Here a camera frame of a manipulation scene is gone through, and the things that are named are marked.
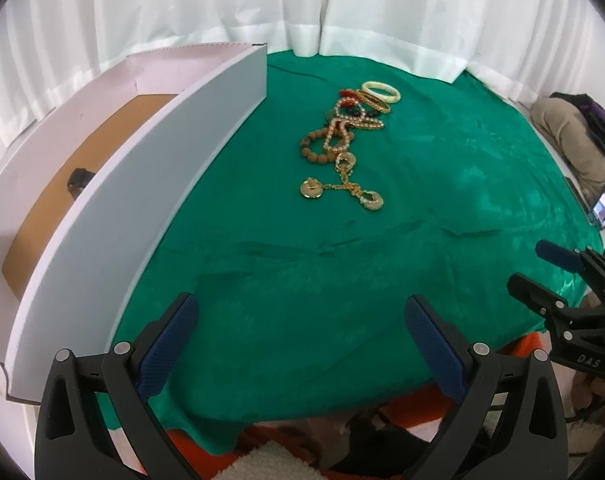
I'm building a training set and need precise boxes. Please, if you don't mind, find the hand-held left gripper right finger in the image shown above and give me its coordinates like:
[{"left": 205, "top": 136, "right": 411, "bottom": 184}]
[{"left": 403, "top": 294, "right": 569, "bottom": 480}]

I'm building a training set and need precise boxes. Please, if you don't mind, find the green velvet cloth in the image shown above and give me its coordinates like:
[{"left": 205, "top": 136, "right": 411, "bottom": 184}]
[{"left": 95, "top": 50, "right": 605, "bottom": 453}]

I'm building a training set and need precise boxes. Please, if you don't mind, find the small black item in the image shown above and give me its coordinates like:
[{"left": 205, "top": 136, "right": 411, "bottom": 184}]
[{"left": 66, "top": 168, "right": 94, "bottom": 196}]

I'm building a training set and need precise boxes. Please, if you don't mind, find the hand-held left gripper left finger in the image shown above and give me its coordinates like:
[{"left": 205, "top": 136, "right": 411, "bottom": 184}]
[{"left": 35, "top": 292, "right": 203, "bottom": 480}]

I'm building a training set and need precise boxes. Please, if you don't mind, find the gold bangle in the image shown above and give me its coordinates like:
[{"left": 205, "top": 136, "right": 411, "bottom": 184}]
[{"left": 358, "top": 91, "right": 392, "bottom": 114}]

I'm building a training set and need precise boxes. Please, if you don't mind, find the white cardboard box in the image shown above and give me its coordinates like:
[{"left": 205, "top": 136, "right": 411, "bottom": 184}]
[{"left": 0, "top": 43, "right": 268, "bottom": 405}]

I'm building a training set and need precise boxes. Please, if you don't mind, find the white curtain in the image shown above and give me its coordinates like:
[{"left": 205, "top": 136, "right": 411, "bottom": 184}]
[{"left": 0, "top": 0, "right": 605, "bottom": 161}]

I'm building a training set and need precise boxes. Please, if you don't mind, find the pearl bead necklace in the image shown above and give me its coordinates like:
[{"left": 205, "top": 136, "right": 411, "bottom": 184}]
[{"left": 322, "top": 101, "right": 386, "bottom": 153}]

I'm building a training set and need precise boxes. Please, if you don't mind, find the smartphone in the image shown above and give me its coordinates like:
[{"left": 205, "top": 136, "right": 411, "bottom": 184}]
[{"left": 586, "top": 180, "right": 605, "bottom": 232}]

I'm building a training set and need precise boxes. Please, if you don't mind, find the red bead bracelet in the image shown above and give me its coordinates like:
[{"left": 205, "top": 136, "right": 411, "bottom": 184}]
[{"left": 339, "top": 88, "right": 367, "bottom": 112}]

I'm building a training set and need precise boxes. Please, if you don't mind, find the cream bangle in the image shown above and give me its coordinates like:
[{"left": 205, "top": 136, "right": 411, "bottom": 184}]
[{"left": 361, "top": 81, "right": 401, "bottom": 104}]

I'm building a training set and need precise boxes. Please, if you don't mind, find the gold chain necklace with pendants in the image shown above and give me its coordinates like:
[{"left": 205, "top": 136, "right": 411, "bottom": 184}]
[{"left": 300, "top": 152, "right": 385, "bottom": 214}]

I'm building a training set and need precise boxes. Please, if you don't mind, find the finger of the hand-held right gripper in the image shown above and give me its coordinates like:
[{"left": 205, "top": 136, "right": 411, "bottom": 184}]
[
  {"left": 535, "top": 240, "right": 605, "bottom": 286},
  {"left": 507, "top": 273, "right": 583, "bottom": 322}
]

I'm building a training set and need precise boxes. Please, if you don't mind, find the brown wooden bead bracelet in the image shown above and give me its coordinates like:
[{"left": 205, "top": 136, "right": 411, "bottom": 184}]
[{"left": 299, "top": 127, "right": 354, "bottom": 166}]

